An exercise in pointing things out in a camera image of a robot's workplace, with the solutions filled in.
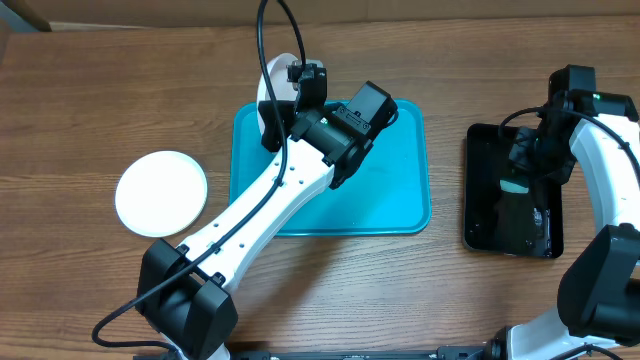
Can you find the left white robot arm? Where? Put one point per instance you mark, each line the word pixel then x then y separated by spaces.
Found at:
pixel 185 291

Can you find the white plate top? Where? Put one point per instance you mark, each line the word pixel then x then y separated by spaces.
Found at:
pixel 161 194

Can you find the black water tray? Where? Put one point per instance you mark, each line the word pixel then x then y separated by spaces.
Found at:
pixel 495 221

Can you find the white plate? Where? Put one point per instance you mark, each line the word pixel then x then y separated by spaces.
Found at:
pixel 277 70
pixel 161 194

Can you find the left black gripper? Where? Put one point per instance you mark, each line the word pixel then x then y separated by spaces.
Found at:
pixel 273 141

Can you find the green scouring sponge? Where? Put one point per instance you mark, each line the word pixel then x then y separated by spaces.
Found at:
pixel 513 187

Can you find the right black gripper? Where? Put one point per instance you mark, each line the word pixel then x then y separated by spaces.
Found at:
pixel 518 158

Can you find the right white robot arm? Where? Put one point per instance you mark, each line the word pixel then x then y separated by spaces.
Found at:
pixel 597 304

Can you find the teal plastic tray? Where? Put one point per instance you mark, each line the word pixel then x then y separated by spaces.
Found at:
pixel 389 193

